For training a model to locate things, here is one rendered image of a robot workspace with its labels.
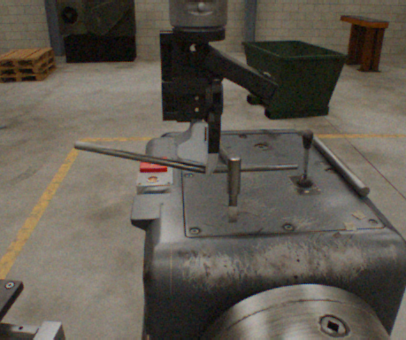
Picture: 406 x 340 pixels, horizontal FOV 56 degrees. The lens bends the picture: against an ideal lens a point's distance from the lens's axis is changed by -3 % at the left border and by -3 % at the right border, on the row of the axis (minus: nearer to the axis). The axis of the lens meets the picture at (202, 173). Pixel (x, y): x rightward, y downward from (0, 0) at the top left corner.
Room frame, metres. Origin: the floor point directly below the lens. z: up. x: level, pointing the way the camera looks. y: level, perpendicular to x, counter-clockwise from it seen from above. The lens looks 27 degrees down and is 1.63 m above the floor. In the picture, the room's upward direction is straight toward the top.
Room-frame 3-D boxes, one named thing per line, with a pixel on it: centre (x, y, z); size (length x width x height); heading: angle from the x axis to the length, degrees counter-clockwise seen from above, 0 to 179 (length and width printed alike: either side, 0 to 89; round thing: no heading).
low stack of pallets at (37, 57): (7.70, 3.49, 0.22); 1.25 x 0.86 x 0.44; 5
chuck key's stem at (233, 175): (0.54, -0.05, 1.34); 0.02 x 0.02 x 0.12; 4
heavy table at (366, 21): (8.79, -3.47, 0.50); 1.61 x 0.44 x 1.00; 2
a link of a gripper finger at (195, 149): (0.51, 0.01, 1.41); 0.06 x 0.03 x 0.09; 95
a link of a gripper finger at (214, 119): (0.51, -0.01, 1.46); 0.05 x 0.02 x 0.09; 6
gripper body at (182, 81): (0.53, 0.01, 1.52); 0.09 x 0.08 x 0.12; 95
